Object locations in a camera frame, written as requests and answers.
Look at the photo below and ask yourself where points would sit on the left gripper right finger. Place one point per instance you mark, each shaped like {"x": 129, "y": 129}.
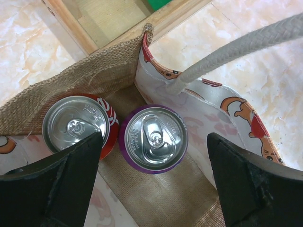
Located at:
{"x": 254, "y": 191}

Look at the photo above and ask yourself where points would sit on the wooden clothes rack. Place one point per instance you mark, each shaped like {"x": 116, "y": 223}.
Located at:
{"x": 99, "y": 24}

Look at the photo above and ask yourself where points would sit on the brown canvas bag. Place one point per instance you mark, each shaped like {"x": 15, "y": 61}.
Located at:
{"x": 127, "y": 77}

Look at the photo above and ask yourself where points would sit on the green tank top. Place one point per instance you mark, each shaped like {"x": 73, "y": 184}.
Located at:
{"x": 157, "y": 4}

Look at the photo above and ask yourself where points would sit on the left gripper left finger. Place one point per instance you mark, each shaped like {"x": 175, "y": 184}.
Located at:
{"x": 54, "y": 191}

